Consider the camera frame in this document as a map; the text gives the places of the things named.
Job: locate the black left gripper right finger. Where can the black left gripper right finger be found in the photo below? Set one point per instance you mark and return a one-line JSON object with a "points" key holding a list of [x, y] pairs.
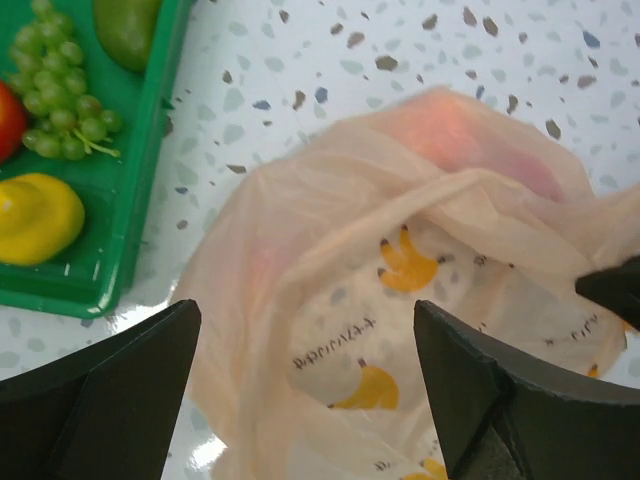
{"points": [[501, 413]]}

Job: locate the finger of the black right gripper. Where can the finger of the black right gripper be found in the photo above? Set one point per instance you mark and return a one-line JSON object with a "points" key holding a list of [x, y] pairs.
{"points": [[616, 289]]}

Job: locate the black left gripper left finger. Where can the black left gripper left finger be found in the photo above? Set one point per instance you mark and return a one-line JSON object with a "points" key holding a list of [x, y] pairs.
{"points": [[107, 411]]}

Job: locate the yellow lemon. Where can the yellow lemon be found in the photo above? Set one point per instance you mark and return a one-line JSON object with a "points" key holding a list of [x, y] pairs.
{"points": [[40, 217]]}

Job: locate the orange translucent plastic bag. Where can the orange translucent plastic bag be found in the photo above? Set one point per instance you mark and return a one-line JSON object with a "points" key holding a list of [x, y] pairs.
{"points": [[306, 365]]}

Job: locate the red fruit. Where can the red fruit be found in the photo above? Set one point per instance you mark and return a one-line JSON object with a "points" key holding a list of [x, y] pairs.
{"points": [[13, 123]]}

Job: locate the green grape bunch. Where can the green grape bunch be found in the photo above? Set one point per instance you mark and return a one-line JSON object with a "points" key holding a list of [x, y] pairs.
{"points": [[67, 122]]}

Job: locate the green orange mango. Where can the green orange mango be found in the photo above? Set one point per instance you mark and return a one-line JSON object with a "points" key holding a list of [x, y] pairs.
{"points": [[125, 30]]}

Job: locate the green plastic tray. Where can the green plastic tray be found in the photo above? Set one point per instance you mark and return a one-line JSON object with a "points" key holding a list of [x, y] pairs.
{"points": [[88, 278]]}

